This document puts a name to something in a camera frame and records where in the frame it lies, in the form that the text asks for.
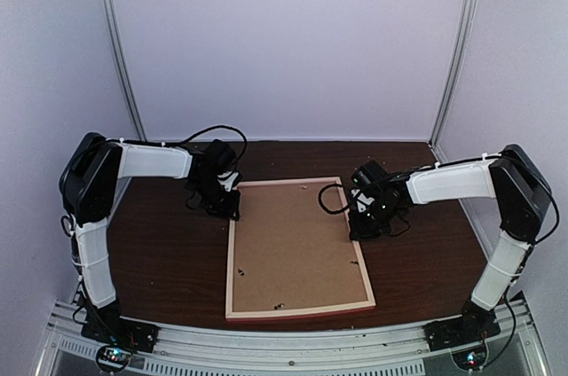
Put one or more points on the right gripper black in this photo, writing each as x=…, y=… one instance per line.
x=359, y=231

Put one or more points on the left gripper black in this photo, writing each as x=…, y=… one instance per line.
x=227, y=209

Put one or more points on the brown backing board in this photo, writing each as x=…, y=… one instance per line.
x=297, y=247

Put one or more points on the pink wooden picture frame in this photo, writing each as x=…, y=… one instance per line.
x=231, y=287

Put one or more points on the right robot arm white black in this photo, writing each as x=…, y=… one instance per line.
x=508, y=179

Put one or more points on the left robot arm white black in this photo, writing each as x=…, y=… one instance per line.
x=88, y=186

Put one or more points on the right circuit board with leds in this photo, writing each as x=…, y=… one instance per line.
x=470, y=360

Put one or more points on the circuit board with leds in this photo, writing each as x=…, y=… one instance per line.
x=110, y=358
x=470, y=360

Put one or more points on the left circuit board with leds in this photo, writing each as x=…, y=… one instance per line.
x=110, y=358

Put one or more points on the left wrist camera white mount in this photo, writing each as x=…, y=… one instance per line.
x=229, y=179

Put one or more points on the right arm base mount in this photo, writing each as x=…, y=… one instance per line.
x=473, y=325

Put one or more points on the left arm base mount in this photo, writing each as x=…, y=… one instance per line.
x=107, y=326

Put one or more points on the left aluminium corner post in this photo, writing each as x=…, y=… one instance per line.
x=122, y=69

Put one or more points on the aluminium corner post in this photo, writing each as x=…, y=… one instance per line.
x=122, y=69
x=467, y=16

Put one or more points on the right aluminium corner post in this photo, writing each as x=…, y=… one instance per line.
x=467, y=16

